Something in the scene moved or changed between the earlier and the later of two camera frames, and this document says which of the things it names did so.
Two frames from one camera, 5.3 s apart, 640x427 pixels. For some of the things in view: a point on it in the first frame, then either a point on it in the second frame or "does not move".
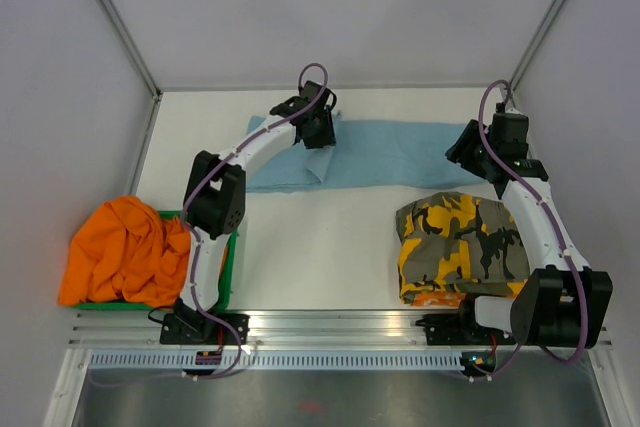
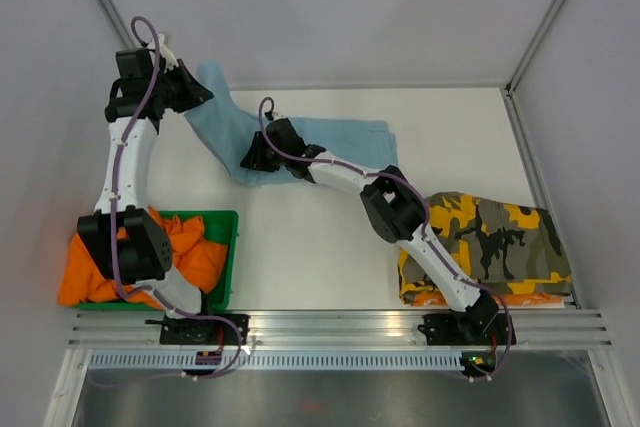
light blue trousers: [366, 153] to [364, 142]
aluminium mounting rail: [266, 329] does not move
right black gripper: [469, 135] to [255, 157]
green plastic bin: [231, 260] does not move
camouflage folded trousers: [454, 242] does not move
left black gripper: [329, 137] to [196, 94]
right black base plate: [461, 329] does not move
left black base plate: [200, 328] does not move
